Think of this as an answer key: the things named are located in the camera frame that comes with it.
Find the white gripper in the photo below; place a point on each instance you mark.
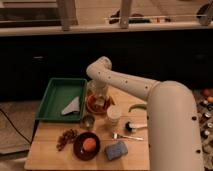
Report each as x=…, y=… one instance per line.
x=100, y=91

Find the red bowl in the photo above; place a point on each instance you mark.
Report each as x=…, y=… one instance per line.
x=95, y=109

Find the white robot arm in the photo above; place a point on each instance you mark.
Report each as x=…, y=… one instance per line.
x=173, y=127

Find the grey folded cloth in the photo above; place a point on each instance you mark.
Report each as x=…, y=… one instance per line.
x=73, y=106

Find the white plastic cup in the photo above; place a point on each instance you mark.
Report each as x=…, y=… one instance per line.
x=113, y=115

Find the green plastic tray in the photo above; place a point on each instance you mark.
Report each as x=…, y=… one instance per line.
x=60, y=92

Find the small metal cup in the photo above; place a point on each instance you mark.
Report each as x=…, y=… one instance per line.
x=88, y=121

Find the green chili pepper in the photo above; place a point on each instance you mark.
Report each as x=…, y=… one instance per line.
x=138, y=106

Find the metal spoon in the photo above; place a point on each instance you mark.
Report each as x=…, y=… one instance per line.
x=118, y=136

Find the brown grape bunch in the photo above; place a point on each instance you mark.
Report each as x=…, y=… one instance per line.
x=67, y=137

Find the orange fruit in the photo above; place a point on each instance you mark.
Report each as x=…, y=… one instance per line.
x=89, y=145

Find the dark brown plate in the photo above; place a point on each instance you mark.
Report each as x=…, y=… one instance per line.
x=78, y=146

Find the blue sponge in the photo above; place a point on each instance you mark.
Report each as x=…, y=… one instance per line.
x=116, y=150

